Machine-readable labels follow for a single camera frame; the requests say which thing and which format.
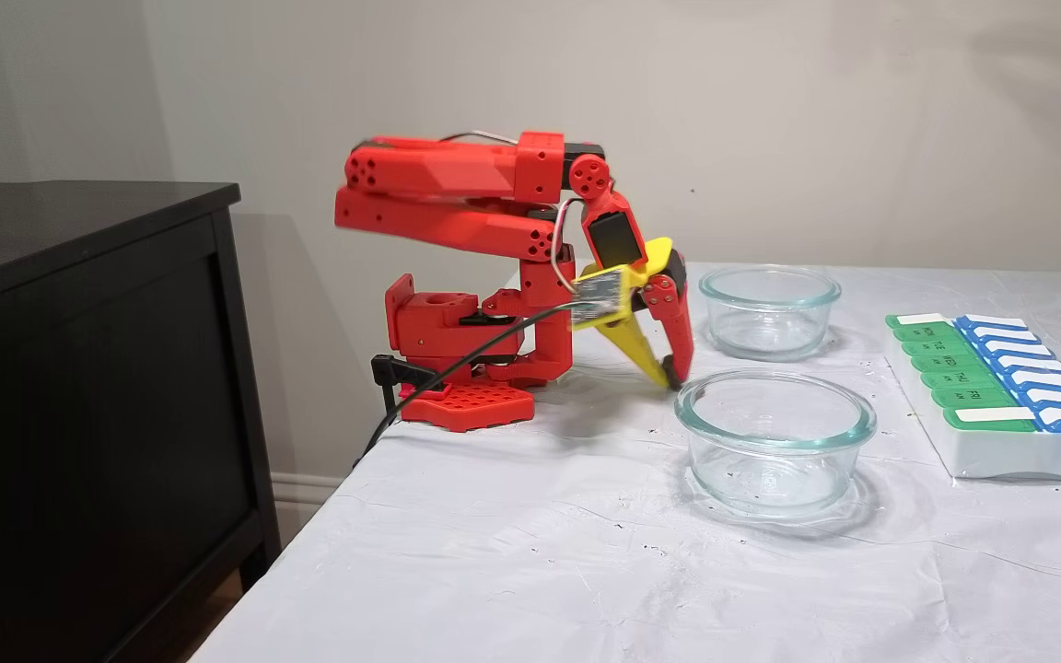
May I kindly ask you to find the weekly pill organizer box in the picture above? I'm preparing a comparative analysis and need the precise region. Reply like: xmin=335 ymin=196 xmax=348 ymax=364
xmin=882 ymin=311 xmax=1061 ymax=484

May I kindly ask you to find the clear glass bowl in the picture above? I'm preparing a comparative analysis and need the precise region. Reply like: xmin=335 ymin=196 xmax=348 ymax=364
xmin=698 ymin=264 xmax=842 ymax=362
xmin=675 ymin=368 xmax=879 ymax=518

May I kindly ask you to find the black table clamp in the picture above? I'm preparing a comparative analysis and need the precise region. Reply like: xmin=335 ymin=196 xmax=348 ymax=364
xmin=371 ymin=354 xmax=446 ymax=425

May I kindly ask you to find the white tablecloth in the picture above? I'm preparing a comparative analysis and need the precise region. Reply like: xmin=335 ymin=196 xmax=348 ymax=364
xmin=190 ymin=260 xmax=1061 ymax=663

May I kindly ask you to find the black wooden cabinet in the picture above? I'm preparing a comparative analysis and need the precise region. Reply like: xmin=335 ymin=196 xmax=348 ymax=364
xmin=0 ymin=180 xmax=281 ymax=663

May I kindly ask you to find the red white servo wire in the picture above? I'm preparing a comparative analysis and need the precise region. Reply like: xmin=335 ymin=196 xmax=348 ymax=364
xmin=552 ymin=196 xmax=589 ymax=297

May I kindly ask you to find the camera board on yellow mount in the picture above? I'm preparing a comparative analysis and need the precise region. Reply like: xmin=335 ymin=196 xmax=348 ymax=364
xmin=569 ymin=267 xmax=631 ymax=331

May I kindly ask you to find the black camera cable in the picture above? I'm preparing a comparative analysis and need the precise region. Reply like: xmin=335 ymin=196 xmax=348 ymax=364
xmin=351 ymin=299 xmax=591 ymax=471

